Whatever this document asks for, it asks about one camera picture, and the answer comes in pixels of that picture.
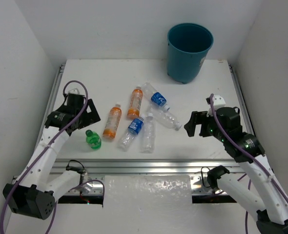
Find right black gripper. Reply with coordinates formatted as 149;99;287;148
184;110;227;142

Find green plastic bottle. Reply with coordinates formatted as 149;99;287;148
85;130;102;150

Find orange bottle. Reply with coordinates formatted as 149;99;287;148
103;103;122;141
127;86;143;119

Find blue label bottle front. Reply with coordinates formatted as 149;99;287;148
118;115;145;151

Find blue label bottle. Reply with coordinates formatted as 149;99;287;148
141;82;170;111
118;115;145;151

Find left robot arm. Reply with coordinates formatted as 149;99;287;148
3;94;101;220

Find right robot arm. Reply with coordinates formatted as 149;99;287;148
184;107;288;234

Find teal plastic bin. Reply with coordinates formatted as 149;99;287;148
166;23;214;84

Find clear bottle diagonal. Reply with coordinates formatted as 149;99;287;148
146;105;182;131

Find blue label bottle back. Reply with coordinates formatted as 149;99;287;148
141;82;170;111

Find clear bottle upright front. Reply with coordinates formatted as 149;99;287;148
141;113;156;154

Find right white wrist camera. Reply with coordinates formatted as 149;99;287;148
206;94;226;117

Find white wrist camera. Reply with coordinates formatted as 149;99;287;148
67;88;80;95
206;94;226;117

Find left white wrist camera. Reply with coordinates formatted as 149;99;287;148
67;88;80;95

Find aluminium frame rail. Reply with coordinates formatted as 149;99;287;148
11;62;264;203

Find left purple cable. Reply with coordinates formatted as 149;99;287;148
0;80;105;234

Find purple cable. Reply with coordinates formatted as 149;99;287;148
209;93;288;234
0;80;105;234

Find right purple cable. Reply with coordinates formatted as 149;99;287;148
209;93;288;234

